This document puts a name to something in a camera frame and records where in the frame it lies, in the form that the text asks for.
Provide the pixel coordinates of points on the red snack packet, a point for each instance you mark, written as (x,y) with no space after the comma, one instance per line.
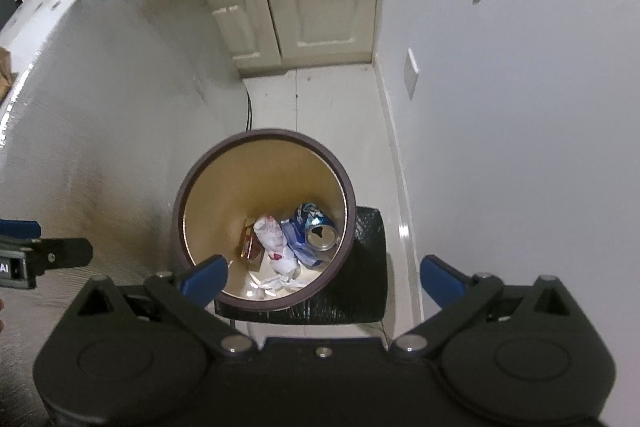
(247,242)

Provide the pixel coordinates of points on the black floor mat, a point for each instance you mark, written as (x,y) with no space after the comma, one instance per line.
(360,277)

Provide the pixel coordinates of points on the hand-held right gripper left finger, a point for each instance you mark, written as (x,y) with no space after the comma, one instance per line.
(205,281)

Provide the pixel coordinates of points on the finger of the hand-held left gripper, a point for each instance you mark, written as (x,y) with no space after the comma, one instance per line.
(65,253)
(20,229)

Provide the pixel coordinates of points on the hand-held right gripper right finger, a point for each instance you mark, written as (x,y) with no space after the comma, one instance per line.
(442,281)

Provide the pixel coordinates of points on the crushed blue can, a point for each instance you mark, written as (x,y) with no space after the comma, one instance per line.
(315,219)

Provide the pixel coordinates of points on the cream cabinet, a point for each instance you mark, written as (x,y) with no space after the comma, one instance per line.
(320,12)

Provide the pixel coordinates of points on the beige plastic bin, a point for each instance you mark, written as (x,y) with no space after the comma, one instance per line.
(225,197)

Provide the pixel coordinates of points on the white tissue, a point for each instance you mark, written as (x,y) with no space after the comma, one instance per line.
(272,232)

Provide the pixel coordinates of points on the white wall plate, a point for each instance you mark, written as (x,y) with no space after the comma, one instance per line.
(411,74)

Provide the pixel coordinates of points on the purple blue snack wrapper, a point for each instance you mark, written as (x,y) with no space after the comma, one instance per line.
(295,238)

